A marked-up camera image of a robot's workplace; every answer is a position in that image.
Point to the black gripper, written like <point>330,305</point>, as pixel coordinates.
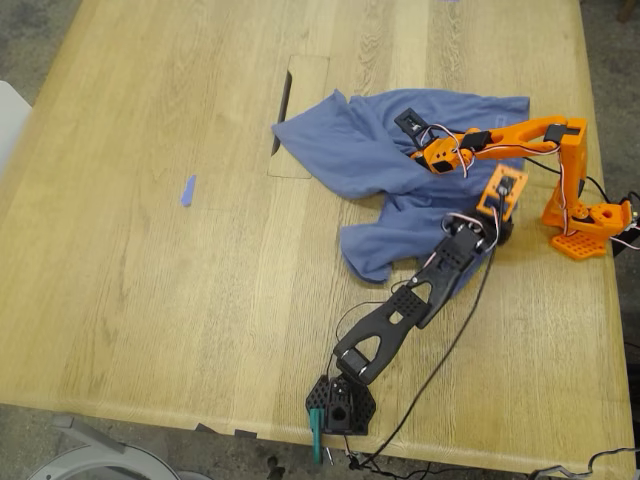
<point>501,228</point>

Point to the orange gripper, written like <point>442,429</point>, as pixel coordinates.
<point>422,158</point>

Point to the blue T-shirt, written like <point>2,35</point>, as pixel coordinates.
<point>350,150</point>

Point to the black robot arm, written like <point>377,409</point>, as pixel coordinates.
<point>400,307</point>

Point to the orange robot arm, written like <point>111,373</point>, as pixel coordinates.
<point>575,165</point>

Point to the black table clamp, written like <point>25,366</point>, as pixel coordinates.
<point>622,246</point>

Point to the blue masking tape piece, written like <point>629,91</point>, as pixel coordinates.
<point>188,192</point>

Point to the green table clamp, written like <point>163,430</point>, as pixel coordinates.
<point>316,440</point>

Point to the grey white swivel chair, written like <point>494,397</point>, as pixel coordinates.
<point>100,457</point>

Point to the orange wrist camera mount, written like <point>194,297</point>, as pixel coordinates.
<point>486,202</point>

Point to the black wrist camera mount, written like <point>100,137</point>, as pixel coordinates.
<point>402,119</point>

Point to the black table bracket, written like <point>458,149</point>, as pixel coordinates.
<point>205,428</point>
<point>246,434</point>

